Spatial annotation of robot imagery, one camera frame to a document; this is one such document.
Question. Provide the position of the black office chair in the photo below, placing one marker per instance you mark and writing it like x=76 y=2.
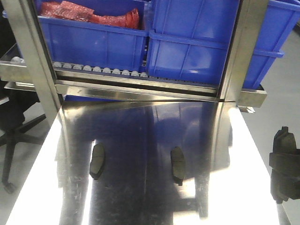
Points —
x=12 y=124

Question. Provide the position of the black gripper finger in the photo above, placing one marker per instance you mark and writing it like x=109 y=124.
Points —
x=285 y=163
x=289 y=187

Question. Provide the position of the stainless steel rack frame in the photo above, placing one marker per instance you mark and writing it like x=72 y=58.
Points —
x=38 y=74

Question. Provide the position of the large blue plastic bin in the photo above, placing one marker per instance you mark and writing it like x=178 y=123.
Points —
x=189 y=39

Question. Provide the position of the red plastic bag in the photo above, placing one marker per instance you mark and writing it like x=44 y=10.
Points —
x=71 y=11

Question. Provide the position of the blue bin with red bag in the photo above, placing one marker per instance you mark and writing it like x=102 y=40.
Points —
x=93 y=44

